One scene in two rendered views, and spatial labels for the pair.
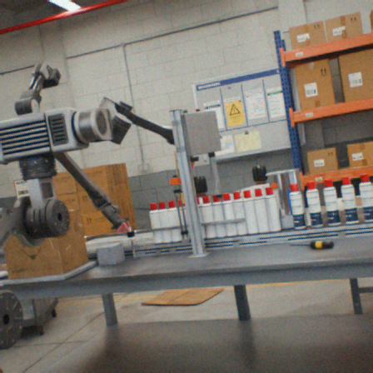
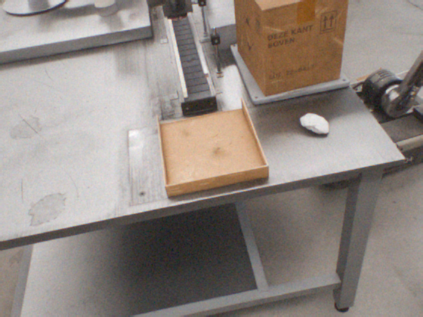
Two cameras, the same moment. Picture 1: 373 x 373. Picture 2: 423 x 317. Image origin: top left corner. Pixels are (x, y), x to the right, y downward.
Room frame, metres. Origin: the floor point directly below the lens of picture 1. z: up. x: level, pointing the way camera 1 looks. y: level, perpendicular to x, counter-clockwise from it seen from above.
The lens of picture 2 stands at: (3.41, 1.64, 1.60)
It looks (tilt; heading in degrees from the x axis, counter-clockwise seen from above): 43 degrees down; 243
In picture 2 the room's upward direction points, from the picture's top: 9 degrees counter-clockwise
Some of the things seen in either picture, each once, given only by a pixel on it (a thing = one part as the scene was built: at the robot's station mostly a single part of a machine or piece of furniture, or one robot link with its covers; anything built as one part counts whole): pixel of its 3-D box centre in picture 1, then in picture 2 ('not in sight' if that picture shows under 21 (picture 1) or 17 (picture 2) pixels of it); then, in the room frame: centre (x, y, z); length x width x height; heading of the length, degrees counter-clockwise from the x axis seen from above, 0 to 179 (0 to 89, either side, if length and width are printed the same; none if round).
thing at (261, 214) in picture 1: (261, 211); not in sight; (2.48, -0.34, 0.98); 0.05 x 0.05 x 0.20
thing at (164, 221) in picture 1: (165, 222); not in sight; (2.67, 0.12, 0.98); 0.05 x 0.05 x 0.20
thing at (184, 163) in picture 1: (187, 182); not in sight; (2.45, -0.03, 1.16); 0.04 x 0.04 x 0.67; 66
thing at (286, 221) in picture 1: (285, 199); not in sight; (2.52, -0.47, 1.01); 0.14 x 0.13 x 0.26; 66
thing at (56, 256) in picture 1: (45, 243); (285, 25); (2.60, 0.70, 0.99); 0.30 x 0.24 x 0.27; 70
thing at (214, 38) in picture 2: not in sight; (210, 52); (2.79, 0.56, 0.91); 0.07 x 0.03 x 0.16; 156
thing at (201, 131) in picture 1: (197, 133); not in sight; (2.48, -0.11, 1.38); 0.17 x 0.10 x 0.19; 121
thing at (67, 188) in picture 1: (82, 229); not in sight; (6.35, 1.25, 0.70); 1.20 x 0.82 x 1.39; 79
